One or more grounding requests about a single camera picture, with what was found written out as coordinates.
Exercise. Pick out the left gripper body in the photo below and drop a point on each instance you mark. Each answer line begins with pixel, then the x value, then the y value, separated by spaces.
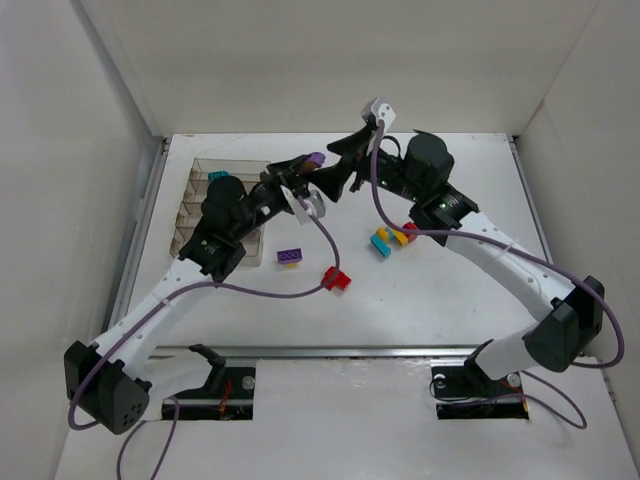
pixel 276 181

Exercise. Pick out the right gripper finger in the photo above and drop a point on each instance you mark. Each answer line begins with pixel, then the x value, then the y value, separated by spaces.
pixel 351 144
pixel 331 180

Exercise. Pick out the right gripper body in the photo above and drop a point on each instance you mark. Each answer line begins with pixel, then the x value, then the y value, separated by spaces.
pixel 361 161

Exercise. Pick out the teal frog lego brick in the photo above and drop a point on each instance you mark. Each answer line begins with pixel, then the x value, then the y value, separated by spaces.
pixel 212 176

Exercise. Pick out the purple lego brick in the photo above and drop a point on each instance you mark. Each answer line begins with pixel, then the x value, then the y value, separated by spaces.
pixel 289 258

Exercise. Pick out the purple yellow lego cluster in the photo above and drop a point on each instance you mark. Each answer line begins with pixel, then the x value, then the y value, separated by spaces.
pixel 312 162

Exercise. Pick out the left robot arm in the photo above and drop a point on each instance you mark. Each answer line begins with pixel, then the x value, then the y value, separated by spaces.
pixel 112 378

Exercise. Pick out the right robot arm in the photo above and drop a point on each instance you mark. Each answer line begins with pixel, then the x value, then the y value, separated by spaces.
pixel 567 312

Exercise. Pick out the clear bin nearest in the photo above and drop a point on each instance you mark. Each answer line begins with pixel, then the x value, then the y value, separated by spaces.
pixel 253 250

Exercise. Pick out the stacked yellow teal lego cluster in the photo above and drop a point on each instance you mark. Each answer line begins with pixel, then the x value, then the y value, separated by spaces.
pixel 384 238

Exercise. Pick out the red flat lego plate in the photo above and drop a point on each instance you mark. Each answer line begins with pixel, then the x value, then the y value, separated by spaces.
pixel 334 278

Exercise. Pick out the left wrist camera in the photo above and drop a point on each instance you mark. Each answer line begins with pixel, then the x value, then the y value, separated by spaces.
pixel 310 207

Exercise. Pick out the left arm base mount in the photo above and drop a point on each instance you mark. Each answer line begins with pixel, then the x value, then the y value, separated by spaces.
pixel 226 395

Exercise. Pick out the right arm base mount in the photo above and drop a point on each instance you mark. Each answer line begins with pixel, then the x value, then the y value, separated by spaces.
pixel 461 394

